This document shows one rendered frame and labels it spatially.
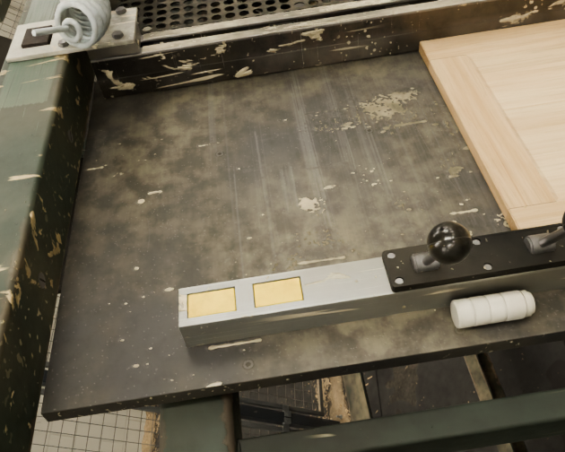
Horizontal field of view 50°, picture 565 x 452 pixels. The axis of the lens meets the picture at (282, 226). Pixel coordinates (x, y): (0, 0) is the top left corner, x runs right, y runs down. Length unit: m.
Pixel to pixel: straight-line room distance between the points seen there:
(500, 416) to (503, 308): 0.11
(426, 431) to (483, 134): 0.40
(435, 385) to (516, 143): 1.93
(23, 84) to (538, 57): 0.75
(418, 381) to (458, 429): 2.09
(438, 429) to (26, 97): 0.67
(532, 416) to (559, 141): 0.36
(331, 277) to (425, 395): 2.10
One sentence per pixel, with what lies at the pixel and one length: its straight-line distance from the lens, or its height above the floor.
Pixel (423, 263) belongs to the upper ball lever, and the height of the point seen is 1.47.
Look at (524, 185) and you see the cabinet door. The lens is 0.78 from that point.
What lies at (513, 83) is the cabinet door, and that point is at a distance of 0.95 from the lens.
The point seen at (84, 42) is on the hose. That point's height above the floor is 1.80.
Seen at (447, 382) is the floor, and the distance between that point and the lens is 2.63.
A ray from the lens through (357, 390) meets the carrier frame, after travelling 1.78.
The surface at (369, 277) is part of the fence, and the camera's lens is 0.63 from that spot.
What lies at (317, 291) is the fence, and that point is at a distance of 0.63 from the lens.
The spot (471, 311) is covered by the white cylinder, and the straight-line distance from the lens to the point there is 0.63.
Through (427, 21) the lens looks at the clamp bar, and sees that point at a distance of 1.01.
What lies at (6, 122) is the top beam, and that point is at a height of 1.86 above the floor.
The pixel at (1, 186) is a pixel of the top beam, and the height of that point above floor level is 1.84.
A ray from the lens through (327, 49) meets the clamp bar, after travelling 0.99.
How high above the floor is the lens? 1.87
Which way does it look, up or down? 27 degrees down
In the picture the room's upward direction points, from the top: 71 degrees counter-clockwise
